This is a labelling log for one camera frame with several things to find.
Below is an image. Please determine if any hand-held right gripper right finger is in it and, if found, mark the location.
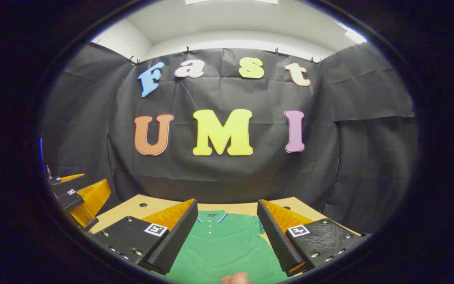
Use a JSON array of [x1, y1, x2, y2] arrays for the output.
[[257, 199, 372, 277]]

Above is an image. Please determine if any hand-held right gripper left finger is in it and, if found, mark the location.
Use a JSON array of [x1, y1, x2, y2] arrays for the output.
[[92, 198, 199, 275]]

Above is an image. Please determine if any green T-shirt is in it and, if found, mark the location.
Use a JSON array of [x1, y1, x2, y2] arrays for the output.
[[154, 210, 290, 284]]

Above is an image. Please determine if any black backdrop cloth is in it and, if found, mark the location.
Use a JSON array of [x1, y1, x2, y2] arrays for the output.
[[40, 41, 420, 235]]

